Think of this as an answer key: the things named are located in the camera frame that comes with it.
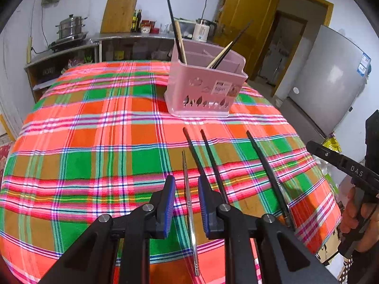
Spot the black chopstick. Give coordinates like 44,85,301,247
246,131,295,231
208,22,251,69
166,0,184,63
182,127,209,182
200,129,229,204

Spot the wooden chopstick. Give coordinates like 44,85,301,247
174,20,187,65
207,42,233,69

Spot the silver metal chopstick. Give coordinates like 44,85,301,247
182,151,200,277

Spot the steel kitchen counter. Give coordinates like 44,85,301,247
91,33,174,62

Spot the person right hand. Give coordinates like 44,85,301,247
338,186,379,253

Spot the yellow plastic bag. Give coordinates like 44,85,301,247
322,137,342,153

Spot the silver refrigerator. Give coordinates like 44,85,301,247
280,26,371,144

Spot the plaid tablecloth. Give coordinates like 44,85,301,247
1,61,341,283

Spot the pink utensil basket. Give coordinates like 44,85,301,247
164,39,248,117

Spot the wooden low shelf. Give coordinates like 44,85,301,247
24,42,99,103

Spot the wooden door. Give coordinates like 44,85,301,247
213,0,279,77

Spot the white electric kettle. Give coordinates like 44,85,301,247
192,19,217,42

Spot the induction cooker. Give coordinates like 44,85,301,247
48,32,87,52

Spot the steel steamer pot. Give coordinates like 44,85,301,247
57,14,87,39

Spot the red lid jar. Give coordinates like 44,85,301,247
140,20,155,33

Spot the wooden cutting board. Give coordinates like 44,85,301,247
100,0,137,33

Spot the dark sauce bottle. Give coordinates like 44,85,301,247
135,9,142,33

